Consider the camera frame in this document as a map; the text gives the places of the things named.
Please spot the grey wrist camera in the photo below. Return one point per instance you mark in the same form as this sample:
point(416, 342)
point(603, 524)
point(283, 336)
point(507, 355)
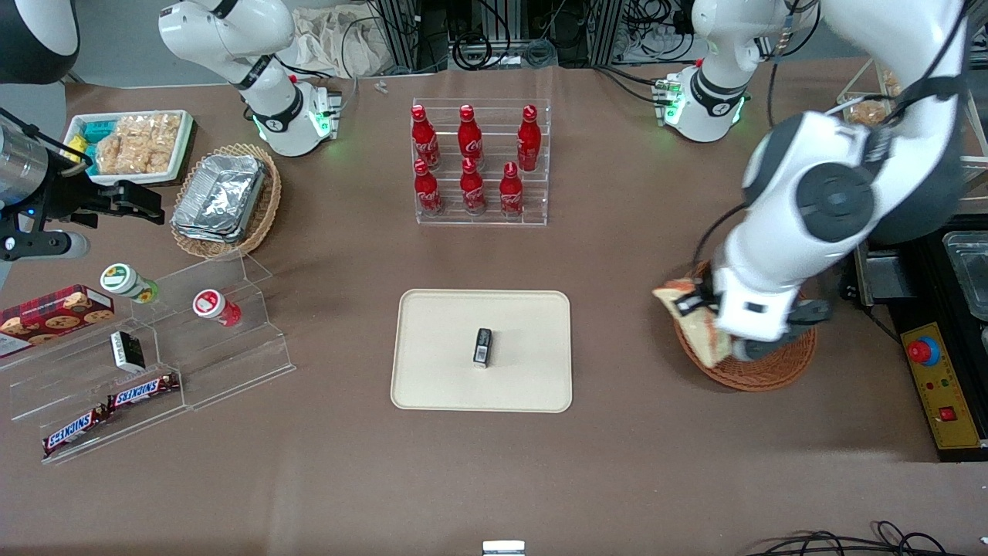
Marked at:
point(46, 245)
point(814, 310)

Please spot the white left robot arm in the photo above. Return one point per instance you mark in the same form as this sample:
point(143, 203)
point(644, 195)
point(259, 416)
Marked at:
point(834, 193)

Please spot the light tan wicker basket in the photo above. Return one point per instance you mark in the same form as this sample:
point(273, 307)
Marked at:
point(262, 208)

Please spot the black side table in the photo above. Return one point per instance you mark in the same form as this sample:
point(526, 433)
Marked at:
point(911, 309)

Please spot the small white device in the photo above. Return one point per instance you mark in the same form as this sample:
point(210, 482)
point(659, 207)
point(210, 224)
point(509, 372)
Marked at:
point(503, 549)

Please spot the left gripper's dark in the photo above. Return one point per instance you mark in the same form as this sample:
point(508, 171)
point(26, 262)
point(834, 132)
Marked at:
point(701, 297)

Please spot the beige cloth bag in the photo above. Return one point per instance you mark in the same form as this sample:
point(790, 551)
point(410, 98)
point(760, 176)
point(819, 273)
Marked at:
point(340, 38)

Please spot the red tartan cookie box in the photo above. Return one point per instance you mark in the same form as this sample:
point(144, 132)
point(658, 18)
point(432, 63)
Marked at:
point(54, 318)

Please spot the white rectangular snack tray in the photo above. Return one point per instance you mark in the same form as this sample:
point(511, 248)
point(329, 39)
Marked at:
point(181, 166)

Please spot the small black box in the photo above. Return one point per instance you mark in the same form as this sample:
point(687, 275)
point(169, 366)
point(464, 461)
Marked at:
point(483, 347)
point(127, 351)

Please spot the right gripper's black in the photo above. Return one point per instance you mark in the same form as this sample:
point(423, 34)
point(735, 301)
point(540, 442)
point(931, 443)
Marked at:
point(68, 196)

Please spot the cream plastic tray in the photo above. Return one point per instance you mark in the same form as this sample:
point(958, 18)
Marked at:
point(440, 355)

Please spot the red cola bottle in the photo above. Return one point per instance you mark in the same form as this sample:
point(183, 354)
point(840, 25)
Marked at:
point(472, 193)
point(427, 193)
point(469, 137)
point(529, 143)
point(511, 197)
point(424, 139)

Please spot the silver foil packets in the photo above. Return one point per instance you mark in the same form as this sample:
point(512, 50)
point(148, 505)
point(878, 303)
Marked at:
point(220, 193)

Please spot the teal snack packet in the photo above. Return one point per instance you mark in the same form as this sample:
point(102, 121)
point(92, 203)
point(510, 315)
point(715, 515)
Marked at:
point(96, 130)

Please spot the yellow snack packet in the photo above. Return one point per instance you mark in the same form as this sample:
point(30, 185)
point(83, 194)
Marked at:
point(75, 150)

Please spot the triangular sandwich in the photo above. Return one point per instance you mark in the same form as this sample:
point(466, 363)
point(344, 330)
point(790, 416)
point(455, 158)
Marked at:
point(698, 336)

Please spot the packaged brown bread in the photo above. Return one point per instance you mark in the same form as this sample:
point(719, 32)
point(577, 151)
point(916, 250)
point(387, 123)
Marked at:
point(864, 114)

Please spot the clear acrylic bottle rack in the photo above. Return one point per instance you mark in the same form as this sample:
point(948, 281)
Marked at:
point(494, 220)

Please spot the yellow emergency stop box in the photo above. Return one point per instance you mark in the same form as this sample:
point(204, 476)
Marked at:
point(945, 394)

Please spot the clear acrylic stepped shelf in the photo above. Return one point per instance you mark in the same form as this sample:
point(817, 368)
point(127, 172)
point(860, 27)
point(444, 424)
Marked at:
point(231, 363)

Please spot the green sunflower yogurt cup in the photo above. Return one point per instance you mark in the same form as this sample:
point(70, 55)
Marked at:
point(127, 282)

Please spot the Snickers chocolate bar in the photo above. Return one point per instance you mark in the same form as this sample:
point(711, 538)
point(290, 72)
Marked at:
point(76, 431)
point(143, 392)

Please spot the aluminium frame post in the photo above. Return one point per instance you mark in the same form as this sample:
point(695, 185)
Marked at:
point(409, 35)

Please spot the red lidded yogurt cup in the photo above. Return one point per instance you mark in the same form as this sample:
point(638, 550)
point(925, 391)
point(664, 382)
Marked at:
point(216, 307)

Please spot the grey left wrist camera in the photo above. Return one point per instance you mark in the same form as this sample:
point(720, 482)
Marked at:
point(814, 310)

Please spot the clear metal pan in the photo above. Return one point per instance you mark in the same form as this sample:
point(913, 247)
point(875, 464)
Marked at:
point(969, 274)

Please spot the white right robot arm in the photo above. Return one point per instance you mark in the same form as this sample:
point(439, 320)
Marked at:
point(270, 108)

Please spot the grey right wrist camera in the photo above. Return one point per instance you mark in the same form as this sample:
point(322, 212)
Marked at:
point(46, 245)

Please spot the aluminium foil tray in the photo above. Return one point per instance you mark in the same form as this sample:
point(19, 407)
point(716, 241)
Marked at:
point(202, 232)

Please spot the rice cracker pack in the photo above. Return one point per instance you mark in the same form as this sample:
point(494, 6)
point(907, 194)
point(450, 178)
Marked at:
point(133, 130)
point(166, 129)
point(139, 158)
point(167, 158)
point(110, 158)

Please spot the orange-brown wicker basket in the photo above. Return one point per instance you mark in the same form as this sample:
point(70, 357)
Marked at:
point(772, 374)

